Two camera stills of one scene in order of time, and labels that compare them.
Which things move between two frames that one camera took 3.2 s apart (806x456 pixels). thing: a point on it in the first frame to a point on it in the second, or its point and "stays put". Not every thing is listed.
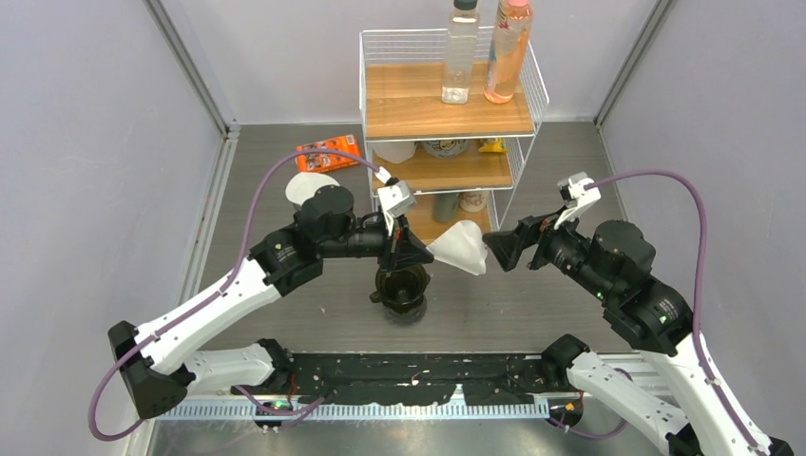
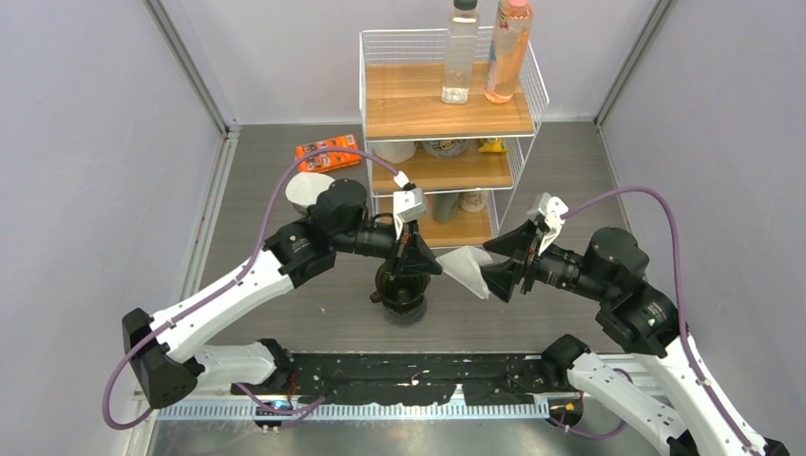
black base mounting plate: x=403 y=379 stays put
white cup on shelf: x=394 y=152 stays put
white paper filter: x=462 y=245 to x=464 y=265
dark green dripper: x=403 y=292 stays put
